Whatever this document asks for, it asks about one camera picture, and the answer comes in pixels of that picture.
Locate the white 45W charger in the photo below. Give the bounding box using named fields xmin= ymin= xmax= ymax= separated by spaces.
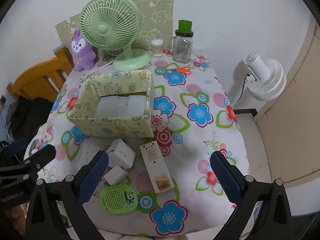
xmin=106 ymin=138 xmax=136 ymax=170

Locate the white remote control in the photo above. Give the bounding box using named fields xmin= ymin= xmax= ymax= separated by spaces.
xmin=140 ymin=141 xmax=174 ymax=194

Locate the black clothing on chair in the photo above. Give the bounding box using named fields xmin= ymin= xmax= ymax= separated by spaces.
xmin=9 ymin=96 xmax=53 ymax=145

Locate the green panda speaker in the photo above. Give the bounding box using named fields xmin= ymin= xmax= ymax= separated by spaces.
xmin=100 ymin=184 xmax=138 ymax=215

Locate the small white charger cube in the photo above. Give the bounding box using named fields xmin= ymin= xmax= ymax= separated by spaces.
xmin=104 ymin=165 xmax=127 ymax=185

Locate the wooden chair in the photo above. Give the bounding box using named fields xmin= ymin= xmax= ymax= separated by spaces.
xmin=7 ymin=46 xmax=74 ymax=102

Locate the patterned cardboard storage box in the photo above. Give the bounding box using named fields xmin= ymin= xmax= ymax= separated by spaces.
xmin=70 ymin=69 xmax=154 ymax=138

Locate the floral tablecloth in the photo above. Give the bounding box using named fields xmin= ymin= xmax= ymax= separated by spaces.
xmin=26 ymin=54 xmax=249 ymax=237

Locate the purple plush toy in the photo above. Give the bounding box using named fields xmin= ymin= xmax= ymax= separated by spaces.
xmin=71 ymin=29 xmax=96 ymax=71

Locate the white standing fan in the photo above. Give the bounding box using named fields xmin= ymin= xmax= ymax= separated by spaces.
xmin=229 ymin=52 xmax=286 ymax=106

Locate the green desk fan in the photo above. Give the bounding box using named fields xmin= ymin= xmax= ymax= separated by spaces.
xmin=80 ymin=0 xmax=151 ymax=72

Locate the cotton swab container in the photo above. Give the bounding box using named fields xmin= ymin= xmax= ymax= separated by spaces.
xmin=151 ymin=39 xmax=164 ymax=57

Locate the glass mason jar mug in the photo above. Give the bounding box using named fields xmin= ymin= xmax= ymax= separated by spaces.
xmin=168 ymin=29 xmax=194 ymax=64

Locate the patterned paper backdrop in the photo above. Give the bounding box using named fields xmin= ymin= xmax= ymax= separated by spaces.
xmin=55 ymin=0 xmax=174 ymax=50

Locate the green cup on jar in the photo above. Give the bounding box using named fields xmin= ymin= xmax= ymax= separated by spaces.
xmin=178 ymin=20 xmax=193 ymax=34

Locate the white fan power cord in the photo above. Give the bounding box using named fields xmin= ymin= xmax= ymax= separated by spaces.
xmin=79 ymin=52 xmax=124 ymax=82

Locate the black standing fan cable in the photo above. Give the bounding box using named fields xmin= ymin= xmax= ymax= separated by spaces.
xmin=237 ymin=73 xmax=252 ymax=103

